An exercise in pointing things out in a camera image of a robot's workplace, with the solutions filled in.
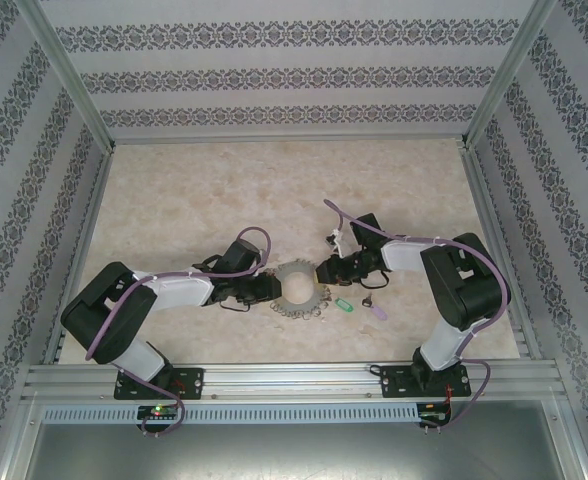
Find silver disc with keyrings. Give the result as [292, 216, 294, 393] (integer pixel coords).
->
[267, 259, 333, 321]

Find grey sheet metal shelf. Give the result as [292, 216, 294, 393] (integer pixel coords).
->
[21, 423, 583, 480]

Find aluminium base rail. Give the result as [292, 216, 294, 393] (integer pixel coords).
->
[23, 362, 570, 404]

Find slotted grey cable duct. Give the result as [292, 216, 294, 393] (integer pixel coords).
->
[43, 402, 421, 425]

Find aluminium side rail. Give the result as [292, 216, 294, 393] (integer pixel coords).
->
[461, 144, 543, 364]
[41, 147, 118, 366]

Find aluminium back rail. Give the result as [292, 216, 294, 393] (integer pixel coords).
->
[109, 131, 469, 147]

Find aluminium frame post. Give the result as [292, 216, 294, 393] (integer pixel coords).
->
[461, 0, 560, 151]
[15, 0, 117, 153]

